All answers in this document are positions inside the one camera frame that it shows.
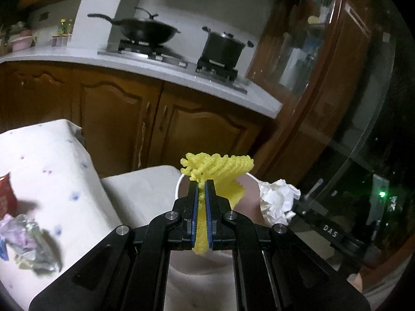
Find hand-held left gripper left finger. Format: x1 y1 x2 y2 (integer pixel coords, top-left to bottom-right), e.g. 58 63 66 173
29 180 199 311

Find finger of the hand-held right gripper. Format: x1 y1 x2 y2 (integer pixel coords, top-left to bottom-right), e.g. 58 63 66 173
289 201 325 231

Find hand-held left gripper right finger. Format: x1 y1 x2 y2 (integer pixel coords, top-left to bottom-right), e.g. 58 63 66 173
205 180 370 311

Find white tissue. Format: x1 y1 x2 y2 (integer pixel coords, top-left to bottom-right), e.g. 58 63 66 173
258 179 301 227

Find white round bin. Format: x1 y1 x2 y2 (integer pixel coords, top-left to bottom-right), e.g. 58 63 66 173
174 172 271 268

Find yellow foam fruit net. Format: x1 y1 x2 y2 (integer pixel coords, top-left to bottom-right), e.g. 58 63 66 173
180 152 255 255

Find wooden cabinet door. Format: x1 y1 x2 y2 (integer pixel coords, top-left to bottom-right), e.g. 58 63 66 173
147 90 264 176
0 65 74 132
72 71 163 176

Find tall wooden cabinet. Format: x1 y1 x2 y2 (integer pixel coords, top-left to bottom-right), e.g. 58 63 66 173
245 0 401 201

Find white dotted tablecloth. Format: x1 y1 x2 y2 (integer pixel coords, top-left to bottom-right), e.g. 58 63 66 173
0 119 122 309

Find steel gas stove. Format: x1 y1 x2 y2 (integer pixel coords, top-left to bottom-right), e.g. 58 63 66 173
97 39 250 95

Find crumpled plastic wrapper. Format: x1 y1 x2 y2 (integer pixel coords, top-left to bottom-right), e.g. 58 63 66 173
0 214 63 273

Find black stock pot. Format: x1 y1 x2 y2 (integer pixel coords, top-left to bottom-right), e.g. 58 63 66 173
202 26 254 69

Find red snack packet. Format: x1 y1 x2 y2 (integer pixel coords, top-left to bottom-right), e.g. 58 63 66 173
0 173 19 221

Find black wok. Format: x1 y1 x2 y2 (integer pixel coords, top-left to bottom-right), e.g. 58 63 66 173
87 13 181 45

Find white kitchen countertop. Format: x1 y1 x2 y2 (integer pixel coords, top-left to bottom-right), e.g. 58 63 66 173
0 45 283 118

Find black wok lid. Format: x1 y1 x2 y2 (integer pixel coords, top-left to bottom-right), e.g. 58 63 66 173
134 6 159 20

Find yellow potted flowers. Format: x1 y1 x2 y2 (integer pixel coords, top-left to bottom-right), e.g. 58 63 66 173
52 19 74 46

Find pink container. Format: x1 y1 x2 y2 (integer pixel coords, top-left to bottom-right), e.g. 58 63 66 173
11 35 33 53

